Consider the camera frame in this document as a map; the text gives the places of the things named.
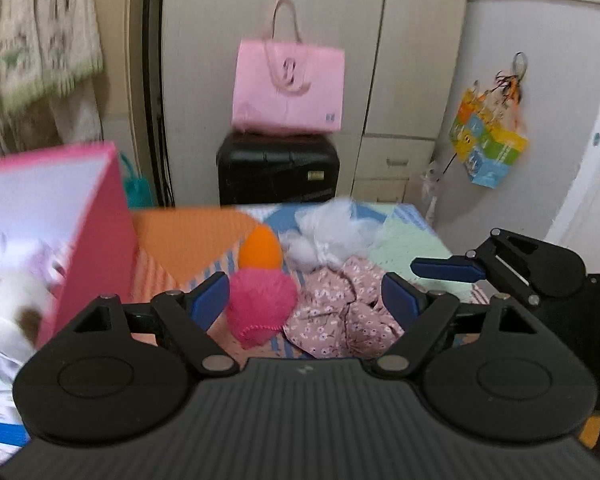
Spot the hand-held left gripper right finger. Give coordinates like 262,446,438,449
372,272,542,380

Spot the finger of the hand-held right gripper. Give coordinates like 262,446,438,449
411,254,487,284

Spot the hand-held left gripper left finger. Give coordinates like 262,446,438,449
42,271,240,380

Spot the pink knitted hat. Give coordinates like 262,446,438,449
225,266,299,350

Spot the pink cardboard box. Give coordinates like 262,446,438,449
0,141,137,352

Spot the white plush toy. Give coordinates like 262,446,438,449
0,260,57,361

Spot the blue wet wipes pack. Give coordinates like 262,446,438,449
0,402,32,461

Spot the pink floral cloth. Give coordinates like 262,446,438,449
281,255,407,359

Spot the teal bag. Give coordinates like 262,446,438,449
117,152,154,209

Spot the colourful paper bag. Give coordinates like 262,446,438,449
448,52,530,190

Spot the black suitcase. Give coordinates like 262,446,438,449
216,132,339,207

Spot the white door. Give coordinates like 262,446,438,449
450,0,600,281

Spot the beige wardrobe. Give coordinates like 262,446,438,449
159,0,472,207

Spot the pink tote bag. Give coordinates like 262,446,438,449
231,0,345,137

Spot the white fleece garment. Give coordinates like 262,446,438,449
0,82,104,162

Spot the hanging towel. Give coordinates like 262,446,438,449
0,0,105,111

